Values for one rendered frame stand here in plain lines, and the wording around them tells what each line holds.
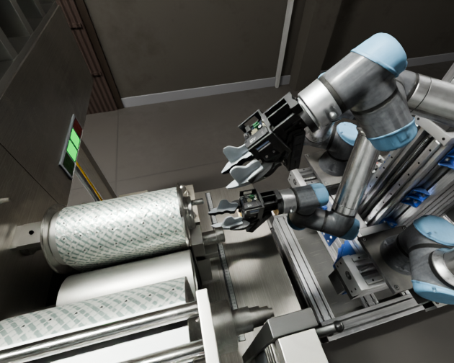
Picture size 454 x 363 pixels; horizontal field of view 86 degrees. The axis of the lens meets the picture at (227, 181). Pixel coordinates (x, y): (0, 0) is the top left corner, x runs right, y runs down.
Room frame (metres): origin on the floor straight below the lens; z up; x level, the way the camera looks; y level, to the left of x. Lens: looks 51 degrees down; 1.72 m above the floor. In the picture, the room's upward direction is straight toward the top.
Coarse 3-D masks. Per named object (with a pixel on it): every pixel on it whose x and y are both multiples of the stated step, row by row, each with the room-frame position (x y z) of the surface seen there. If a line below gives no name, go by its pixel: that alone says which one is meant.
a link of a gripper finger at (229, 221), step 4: (228, 216) 0.35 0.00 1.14; (240, 216) 0.36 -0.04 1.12; (224, 220) 0.34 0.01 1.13; (228, 220) 0.35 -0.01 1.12; (232, 220) 0.35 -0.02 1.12; (236, 220) 0.35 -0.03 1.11; (240, 220) 0.36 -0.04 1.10; (212, 224) 0.35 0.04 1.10; (216, 224) 0.35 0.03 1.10; (220, 224) 0.35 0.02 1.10; (224, 224) 0.34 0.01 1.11; (228, 224) 0.35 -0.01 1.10; (232, 224) 0.35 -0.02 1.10; (236, 224) 0.35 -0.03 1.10; (224, 228) 0.34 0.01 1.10; (228, 228) 0.34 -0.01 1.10
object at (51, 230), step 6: (180, 192) 0.31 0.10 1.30; (54, 216) 0.25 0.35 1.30; (54, 222) 0.24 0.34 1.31; (186, 222) 0.25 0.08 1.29; (54, 228) 0.22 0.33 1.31; (186, 228) 0.24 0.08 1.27; (48, 234) 0.21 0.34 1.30; (54, 234) 0.21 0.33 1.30; (54, 240) 0.20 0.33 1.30; (54, 246) 0.19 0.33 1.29; (54, 252) 0.19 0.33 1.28; (60, 258) 0.18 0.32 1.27; (66, 264) 0.18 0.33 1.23
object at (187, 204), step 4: (188, 196) 0.32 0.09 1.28; (184, 200) 0.30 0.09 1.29; (188, 200) 0.30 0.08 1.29; (184, 204) 0.29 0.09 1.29; (188, 204) 0.29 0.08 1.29; (184, 208) 0.28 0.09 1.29; (188, 208) 0.28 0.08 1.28; (188, 212) 0.28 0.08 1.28; (192, 212) 0.28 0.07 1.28; (188, 216) 0.27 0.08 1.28; (192, 216) 0.27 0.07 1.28; (188, 220) 0.26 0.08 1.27; (192, 220) 0.26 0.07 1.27; (188, 224) 0.26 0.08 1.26; (192, 224) 0.26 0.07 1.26; (188, 228) 0.26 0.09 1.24; (192, 228) 0.26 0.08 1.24
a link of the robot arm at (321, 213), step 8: (288, 216) 0.43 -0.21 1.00; (296, 216) 0.41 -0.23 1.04; (304, 216) 0.40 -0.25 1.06; (312, 216) 0.41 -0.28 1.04; (320, 216) 0.41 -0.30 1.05; (288, 224) 0.42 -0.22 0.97; (296, 224) 0.40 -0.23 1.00; (304, 224) 0.40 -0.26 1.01; (312, 224) 0.39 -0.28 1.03; (320, 224) 0.39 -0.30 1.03
